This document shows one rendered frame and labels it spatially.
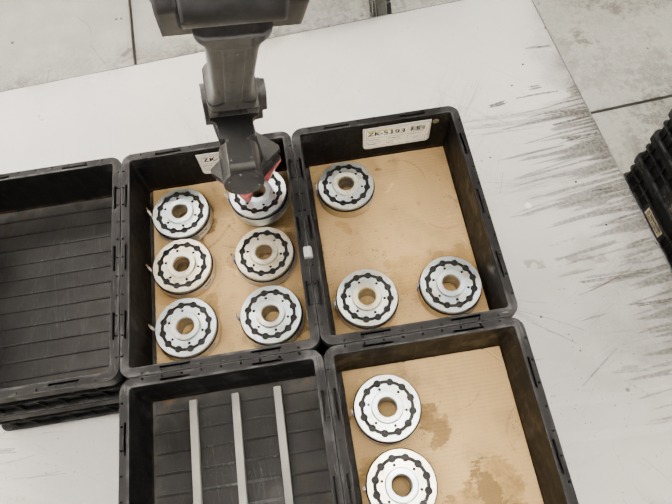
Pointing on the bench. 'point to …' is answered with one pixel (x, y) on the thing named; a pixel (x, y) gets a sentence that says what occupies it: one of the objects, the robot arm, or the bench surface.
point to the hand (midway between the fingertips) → (255, 187)
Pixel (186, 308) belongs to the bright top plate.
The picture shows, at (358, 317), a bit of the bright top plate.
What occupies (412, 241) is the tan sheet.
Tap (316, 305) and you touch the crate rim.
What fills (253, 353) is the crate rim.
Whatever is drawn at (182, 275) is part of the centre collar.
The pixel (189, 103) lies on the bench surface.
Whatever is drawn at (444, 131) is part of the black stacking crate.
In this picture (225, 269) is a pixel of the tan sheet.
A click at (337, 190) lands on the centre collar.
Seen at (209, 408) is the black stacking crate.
